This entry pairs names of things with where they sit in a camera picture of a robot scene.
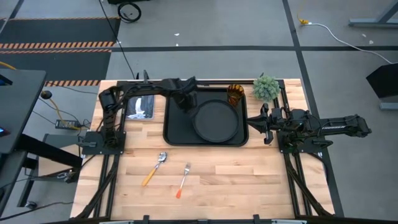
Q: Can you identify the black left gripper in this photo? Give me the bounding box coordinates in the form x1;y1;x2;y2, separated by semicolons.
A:
169;76;199;113

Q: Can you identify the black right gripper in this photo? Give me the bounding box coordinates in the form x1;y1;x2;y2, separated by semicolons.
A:
247;103;285;146

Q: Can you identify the black round plate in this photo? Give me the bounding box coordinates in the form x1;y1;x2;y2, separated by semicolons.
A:
192;99;241;144

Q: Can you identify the amber glass cup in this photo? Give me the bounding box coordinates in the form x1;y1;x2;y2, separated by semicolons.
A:
226;83;245;108

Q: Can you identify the black plastic tray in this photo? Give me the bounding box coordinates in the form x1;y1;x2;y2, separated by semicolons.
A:
162;87;250;147

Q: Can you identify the silver metal tray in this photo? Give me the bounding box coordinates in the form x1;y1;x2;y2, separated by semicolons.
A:
125;94;155;121

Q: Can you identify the green artificial plant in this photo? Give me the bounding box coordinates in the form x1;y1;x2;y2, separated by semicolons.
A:
252;73;281;102

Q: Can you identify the black power adapter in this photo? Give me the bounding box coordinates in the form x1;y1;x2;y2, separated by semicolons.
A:
55;119;79;131

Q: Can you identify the black box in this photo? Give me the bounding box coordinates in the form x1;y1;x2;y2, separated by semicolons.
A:
366;63;398;99

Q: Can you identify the black mat with hazard stripes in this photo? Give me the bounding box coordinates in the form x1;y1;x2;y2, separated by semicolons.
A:
0;16;121;88

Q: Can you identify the black metal stand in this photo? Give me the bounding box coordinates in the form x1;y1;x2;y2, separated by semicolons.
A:
0;133;83;209

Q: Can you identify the grey metal table leg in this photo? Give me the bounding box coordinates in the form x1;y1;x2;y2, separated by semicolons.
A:
348;0;398;29

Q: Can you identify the black desk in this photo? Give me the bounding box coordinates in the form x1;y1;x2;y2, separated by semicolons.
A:
0;68;48;156

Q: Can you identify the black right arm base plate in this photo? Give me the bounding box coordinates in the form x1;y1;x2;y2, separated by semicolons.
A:
277;130;326;155

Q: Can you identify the spoon with yellow handle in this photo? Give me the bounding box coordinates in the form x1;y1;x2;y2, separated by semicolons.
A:
141;151;169;187

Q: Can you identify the fork with orange handle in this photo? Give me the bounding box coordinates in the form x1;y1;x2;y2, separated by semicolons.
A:
175;162;192;200

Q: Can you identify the long black floor cable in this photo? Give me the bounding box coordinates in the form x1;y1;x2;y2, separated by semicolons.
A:
98;0;137;80

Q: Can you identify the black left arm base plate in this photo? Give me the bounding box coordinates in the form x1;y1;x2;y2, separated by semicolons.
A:
81;130;127;156

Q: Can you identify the coiled black cable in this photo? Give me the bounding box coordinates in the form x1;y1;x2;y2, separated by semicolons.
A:
117;2;142;24

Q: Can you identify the white floor cable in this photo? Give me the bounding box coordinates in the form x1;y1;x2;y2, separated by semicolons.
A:
307;22;396;65

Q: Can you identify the yellow cable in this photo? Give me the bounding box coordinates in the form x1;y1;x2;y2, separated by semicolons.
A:
49;97;82;130

